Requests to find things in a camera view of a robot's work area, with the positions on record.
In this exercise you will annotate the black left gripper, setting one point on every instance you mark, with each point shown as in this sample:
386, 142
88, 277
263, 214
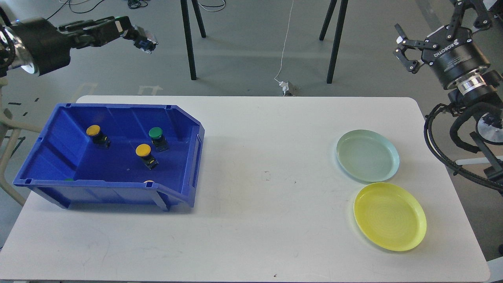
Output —
40, 48

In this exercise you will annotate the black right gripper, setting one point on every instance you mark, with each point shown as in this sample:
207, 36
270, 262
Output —
458, 59

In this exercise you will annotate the green push button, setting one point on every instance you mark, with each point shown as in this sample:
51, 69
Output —
144, 40
158, 139

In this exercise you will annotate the yellow push button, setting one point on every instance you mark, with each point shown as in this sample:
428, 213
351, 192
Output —
98, 138
144, 152

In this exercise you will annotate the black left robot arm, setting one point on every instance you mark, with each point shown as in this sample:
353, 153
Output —
7, 48

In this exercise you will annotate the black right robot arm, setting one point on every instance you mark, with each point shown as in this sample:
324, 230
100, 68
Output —
474, 103

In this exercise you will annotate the light green plate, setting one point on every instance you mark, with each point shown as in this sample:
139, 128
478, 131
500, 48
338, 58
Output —
367, 156

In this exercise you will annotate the yellow plate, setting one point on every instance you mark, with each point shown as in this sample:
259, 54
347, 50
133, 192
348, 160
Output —
390, 217

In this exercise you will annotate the black tripod leg left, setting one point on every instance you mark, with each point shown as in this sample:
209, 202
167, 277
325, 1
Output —
188, 34

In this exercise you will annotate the black tripod leg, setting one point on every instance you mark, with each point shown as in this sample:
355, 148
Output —
188, 34
337, 36

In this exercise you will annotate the black tripod leg right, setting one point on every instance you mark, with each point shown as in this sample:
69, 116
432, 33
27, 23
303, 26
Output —
337, 36

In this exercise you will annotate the blue plastic bin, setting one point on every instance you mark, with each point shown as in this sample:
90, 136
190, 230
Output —
66, 168

